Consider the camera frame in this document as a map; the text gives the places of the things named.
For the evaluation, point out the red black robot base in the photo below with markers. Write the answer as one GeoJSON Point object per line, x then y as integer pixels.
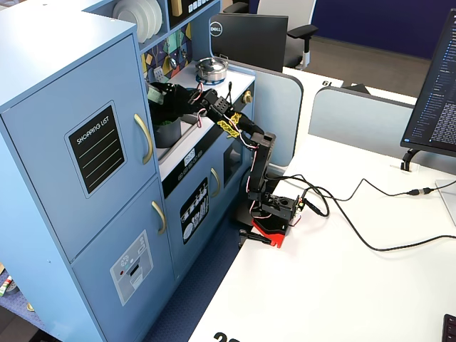
{"type": "Point", "coordinates": [270, 231]}

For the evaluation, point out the black dell monitor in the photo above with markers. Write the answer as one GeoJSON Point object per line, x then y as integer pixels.
{"type": "Point", "coordinates": [249, 39]}

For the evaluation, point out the white toy plate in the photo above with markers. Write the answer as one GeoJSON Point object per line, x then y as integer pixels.
{"type": "Point", "coordinates": [126, 16]}
{"type": "Point", "coordinates": [149, 18]}
{"type": "Point", "coordinates": [158, 16]}

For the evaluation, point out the steel toy spatula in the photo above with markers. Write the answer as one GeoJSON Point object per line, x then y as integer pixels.
{"type": "Point", "coordinates": [158, 75]}

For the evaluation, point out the gray plastic pot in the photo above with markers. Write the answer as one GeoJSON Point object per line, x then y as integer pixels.
{"type": "Point", "coordinates": [167, 137]}

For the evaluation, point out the dark office chair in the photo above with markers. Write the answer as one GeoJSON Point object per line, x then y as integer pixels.
{"type": "Point", "coordinates": [235, 8]}

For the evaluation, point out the cabinet door with dishwasher print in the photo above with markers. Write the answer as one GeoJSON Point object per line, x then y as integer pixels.
{"type": "Point", "coordinates": [171, 231]}

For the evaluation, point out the freezer door with dispenser print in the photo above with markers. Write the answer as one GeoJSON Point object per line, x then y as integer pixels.
{"type": "Point", "coordinates": [107, 249]}

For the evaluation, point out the black keyboard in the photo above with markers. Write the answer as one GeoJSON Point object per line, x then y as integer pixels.
{"type": "Point", "coordinates": [450, 327]}

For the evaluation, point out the steel toy ladle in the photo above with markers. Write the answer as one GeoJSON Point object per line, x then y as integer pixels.
{"type": "Point", "coordinates": [173, 63]}

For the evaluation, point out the black monitor showing code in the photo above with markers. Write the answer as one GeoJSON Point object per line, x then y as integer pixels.
{"type": "Point", "coordinates": [434, 89]}

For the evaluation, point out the blue oven door with window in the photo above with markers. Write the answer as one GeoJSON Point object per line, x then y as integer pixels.
{"type": "Point", "coordinates": [231, 162]}

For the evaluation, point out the fridge door with shopping list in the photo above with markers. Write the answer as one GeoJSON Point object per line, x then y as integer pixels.
{"type": "Point", "coordinates": [42, 178]}

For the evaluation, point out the gray flat plate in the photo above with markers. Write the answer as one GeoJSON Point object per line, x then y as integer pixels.
{"type": "Point", "coordinates": [447, 203]}

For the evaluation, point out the white office chair black armrest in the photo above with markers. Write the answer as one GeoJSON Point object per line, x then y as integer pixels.
{"type": "Point", "coordinates": [281, 10]}

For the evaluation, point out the steel toy pot with lid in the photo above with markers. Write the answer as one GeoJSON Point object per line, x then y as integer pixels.
{"type": "Point", "coordinates": [212, 67]}

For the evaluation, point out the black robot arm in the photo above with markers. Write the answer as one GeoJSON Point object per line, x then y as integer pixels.
{"type": "Point", "coordinates": [260, 160]}

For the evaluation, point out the gray desk divider panel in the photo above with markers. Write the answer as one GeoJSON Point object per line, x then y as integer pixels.
{"type": "Point", "coordinates": [356, 117]}
{"type": "Point", "coordinates": [281, 117]}

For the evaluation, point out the black toy microwave door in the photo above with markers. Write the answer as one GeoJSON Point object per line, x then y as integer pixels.
{"type": "Point", "coordinates": [194, 10]}

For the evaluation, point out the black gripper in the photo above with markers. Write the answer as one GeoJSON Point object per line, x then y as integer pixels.
{"type": "Point", "coordinates": [164, 93]}

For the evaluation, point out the gold stove knob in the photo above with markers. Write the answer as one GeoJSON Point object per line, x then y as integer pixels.
{"type": "Point", "coordinates": [247, 96]}

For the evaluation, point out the blue wooden toy kitchen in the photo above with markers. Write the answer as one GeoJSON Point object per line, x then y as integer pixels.
{"type": "Point", "coordinates": [53, 53]}

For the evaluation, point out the steel toy spoon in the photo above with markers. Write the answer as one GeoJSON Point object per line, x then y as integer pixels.
{"type": "Point", "coordinates": [184, 53]}

